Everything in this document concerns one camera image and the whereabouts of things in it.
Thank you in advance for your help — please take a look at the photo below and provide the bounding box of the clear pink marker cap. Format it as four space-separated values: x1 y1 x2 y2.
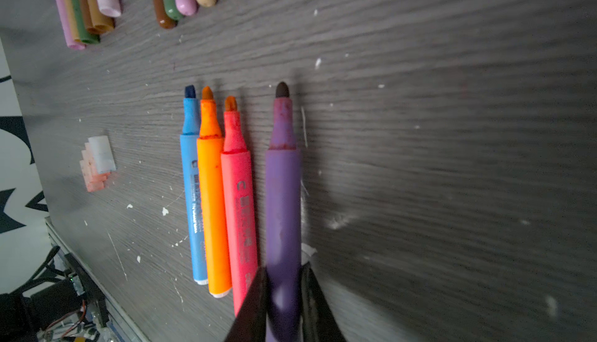
79 160 106 193

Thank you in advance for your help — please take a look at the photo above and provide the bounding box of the blue marker pen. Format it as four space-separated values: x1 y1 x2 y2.
180 85 208 285

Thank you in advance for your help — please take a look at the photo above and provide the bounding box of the light tan pen cap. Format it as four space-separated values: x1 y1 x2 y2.
64 0 82 44

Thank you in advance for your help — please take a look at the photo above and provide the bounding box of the purple marker pen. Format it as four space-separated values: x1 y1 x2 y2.
265 82 302 341

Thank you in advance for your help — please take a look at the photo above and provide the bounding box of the brown pen cap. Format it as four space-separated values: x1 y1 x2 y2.
79 0 100 35

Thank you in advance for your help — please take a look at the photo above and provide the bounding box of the pink red marker pen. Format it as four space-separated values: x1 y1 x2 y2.
221 96 258 314

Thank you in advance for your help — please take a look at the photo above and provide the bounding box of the green pen cap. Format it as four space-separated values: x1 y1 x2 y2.
71 0 100 44

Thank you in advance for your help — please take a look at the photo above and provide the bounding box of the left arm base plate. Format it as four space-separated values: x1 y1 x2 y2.
1 246 110 341

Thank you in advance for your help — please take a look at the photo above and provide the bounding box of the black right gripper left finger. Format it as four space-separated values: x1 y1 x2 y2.
224 267 268 342

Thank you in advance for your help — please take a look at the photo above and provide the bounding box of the orange marker pen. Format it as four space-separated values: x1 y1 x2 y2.
197 86 233 298

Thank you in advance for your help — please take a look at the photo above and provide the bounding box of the dark brown marker pen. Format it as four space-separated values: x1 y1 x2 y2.
152 0 177 30

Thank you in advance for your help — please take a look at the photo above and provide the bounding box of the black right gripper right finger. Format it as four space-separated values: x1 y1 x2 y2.
300 263 347 342

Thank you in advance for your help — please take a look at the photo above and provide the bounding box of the lilac pen cap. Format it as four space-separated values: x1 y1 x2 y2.
55 0 86 51

